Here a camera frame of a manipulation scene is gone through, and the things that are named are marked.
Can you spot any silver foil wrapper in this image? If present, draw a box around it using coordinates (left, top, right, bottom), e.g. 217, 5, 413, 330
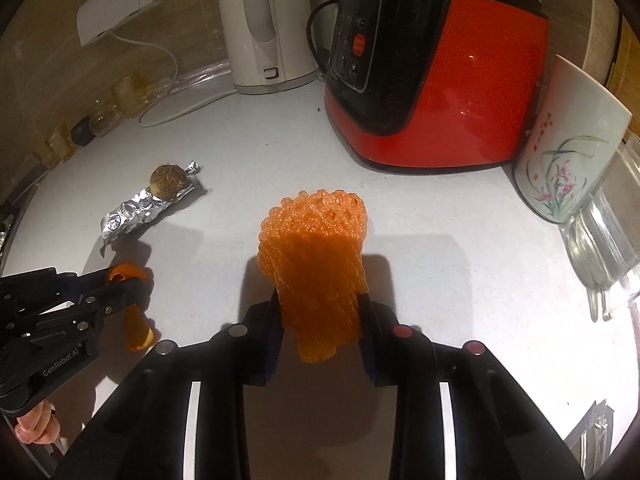
99, 160, 207, 257

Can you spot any orange foam fruit net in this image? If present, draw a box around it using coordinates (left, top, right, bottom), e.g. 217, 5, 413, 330
257, 190, 369, 364

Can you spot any person left hand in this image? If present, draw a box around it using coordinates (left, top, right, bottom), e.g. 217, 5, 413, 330
14, 400, 61, 445

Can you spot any stainless steel sink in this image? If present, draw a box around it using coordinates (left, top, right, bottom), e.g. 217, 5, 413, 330
564, 400, 615, 468

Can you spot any clear glass mug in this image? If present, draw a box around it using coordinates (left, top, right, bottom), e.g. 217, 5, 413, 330
561, 133, 639, 321

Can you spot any red black blender base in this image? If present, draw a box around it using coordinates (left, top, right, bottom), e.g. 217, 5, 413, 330
326, 0, 548, 170

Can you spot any white floral ceramic cup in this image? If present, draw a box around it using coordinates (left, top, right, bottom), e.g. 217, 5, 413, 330
513, 55, 632, 224

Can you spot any white electric kettle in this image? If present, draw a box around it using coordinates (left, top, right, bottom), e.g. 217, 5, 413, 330
218, 0, 319, 96

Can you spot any white power cable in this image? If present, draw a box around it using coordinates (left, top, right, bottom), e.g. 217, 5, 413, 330
109, 29, 239, 129

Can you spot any black power cable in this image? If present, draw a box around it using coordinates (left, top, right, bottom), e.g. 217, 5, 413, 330
305, 0, 343, 79

